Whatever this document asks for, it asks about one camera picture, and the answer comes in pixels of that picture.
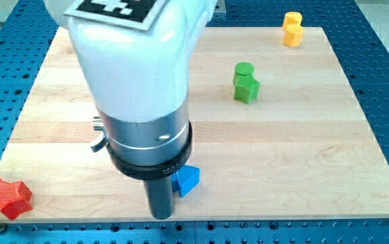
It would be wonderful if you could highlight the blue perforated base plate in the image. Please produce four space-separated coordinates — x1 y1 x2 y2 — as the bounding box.
0 1 389 243

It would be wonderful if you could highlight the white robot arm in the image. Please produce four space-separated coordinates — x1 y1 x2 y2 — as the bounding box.
45 0 216 180

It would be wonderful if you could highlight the yellow hexagon block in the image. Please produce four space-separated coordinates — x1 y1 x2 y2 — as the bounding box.
283 24 304 47

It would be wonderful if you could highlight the black white fiducial marker plate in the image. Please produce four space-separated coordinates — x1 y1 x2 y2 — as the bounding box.
64 0 167 31

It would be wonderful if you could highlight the wooden board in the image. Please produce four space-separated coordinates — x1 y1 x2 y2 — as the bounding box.
0 27 389 223

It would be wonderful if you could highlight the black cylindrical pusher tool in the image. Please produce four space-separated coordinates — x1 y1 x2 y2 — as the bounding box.
144 176 173 220

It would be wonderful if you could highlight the blue block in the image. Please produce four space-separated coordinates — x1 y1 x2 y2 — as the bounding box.
171 165 201 197

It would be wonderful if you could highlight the green star block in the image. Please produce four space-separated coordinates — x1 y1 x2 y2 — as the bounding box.
234 75 260 104

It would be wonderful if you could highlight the yellow cylinder block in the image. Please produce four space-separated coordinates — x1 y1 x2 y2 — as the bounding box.
282 12 302 30

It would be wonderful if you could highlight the green cylinder block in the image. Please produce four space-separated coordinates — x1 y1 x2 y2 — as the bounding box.
232 62 254 85

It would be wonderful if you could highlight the red star block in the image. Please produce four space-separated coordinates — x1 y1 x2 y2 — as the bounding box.
0 181 33 221

